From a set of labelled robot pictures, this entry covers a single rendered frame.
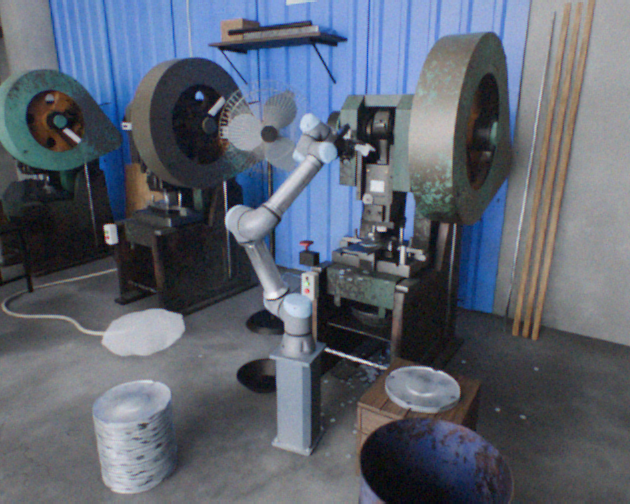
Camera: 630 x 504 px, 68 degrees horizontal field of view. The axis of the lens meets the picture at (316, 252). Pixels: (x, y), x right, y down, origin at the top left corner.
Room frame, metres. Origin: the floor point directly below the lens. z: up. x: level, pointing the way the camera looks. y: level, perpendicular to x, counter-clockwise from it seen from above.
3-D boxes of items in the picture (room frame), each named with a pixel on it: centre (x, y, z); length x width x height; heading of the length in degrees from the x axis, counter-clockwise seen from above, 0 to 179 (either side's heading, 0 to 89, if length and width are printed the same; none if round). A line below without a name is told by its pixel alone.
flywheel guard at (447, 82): (2.29, -0.69, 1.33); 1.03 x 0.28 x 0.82; 146
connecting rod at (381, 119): (2.39, -0.35, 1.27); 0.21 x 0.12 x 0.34; 146
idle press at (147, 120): (3.66, 0.88, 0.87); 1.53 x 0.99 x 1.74; 144
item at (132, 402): (1.61, 0.73, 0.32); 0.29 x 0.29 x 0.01
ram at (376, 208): (2.36, -0.32, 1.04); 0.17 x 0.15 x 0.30; 146
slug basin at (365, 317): (2.39, -0.35, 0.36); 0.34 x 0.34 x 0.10
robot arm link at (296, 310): (1.80, 0.08, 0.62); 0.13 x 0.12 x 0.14; 34
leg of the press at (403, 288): (2.36, -0.65, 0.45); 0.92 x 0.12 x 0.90; 146
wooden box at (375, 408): (1.63, -0.42, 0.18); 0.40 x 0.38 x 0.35; 149
